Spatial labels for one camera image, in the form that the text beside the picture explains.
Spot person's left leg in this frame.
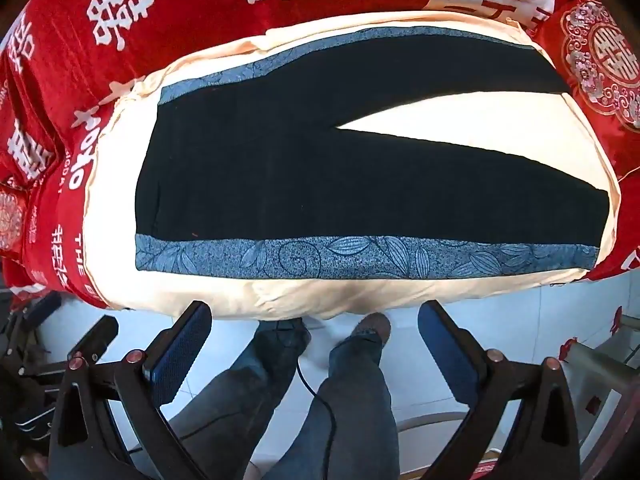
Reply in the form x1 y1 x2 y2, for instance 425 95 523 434
167 355 313 480

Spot peach cloth sheet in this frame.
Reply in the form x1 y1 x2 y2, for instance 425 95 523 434
80 10 623 323

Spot person's leg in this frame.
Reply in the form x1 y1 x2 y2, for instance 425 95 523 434
167 355 313 480
262 332 401 480

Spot red printed blanket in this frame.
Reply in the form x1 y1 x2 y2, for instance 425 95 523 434
0 0 640 311

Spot dark left shoe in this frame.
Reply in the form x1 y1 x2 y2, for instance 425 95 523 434
249 317 312 371

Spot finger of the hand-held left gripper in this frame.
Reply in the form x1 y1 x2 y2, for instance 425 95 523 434
67 314 120 362
20 291 63 329

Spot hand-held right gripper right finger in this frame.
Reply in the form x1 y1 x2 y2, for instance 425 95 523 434
417 300 587 480

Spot black cable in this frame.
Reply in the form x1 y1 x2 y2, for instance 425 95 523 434
260 317 337 480

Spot black pants with floral trim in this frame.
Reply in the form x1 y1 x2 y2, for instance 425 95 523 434
134 26 612 281

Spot person's right leg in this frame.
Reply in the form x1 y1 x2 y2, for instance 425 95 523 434
262 332 401 480

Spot grey metal frame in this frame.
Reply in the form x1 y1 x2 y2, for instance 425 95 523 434
565 305 640 413

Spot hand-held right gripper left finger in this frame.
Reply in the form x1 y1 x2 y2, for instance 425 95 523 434
49 300 214 480

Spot brown right shoe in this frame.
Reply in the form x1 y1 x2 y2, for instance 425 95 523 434
345 312 392 356

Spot red embroidered cushion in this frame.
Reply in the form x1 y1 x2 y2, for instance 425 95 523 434
0 185 32 257
537 0 640 133

